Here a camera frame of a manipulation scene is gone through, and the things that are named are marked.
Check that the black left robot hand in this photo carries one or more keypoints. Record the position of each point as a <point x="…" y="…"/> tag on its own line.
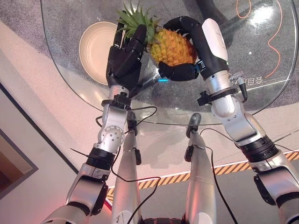
<point x="123" y="63"/>

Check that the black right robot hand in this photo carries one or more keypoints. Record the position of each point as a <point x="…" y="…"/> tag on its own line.
<point x="205" y="46"/>

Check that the yellow pineapple with green crown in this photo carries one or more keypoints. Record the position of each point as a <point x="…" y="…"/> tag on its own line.
<point x="168" y="44"/>

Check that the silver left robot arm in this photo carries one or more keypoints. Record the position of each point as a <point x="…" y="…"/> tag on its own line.
<point x="102" y="149"/>

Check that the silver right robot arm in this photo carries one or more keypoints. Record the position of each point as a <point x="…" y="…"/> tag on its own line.
<point x="252" y="140"/>

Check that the cream round plate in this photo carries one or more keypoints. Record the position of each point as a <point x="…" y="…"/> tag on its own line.
<point x="95" y="51"/>

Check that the round glass table top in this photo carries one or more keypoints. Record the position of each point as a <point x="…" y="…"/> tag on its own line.
<point x="177" y="93"/>

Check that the silver left robot leg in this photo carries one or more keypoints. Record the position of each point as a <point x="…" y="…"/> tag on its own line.
<point x="127" y="172"/>

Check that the silver robot leg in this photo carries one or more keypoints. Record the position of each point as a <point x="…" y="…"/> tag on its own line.
<point x="198" y="172"/>
<point x="127" y="172"/>

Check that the silver right robot leg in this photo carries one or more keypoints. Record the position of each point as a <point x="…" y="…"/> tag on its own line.
<point x="198" y="172"/>

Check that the yellow black hazard tape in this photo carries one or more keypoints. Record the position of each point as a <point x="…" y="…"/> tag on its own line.
<point x="177" y="177"/>

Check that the black table pedestal base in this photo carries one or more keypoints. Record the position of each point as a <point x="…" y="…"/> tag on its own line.
<point x="211" y="10"/>

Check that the dark framed wall panel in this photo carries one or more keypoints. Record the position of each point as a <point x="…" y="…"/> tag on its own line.
<point x="16" y="149"/>

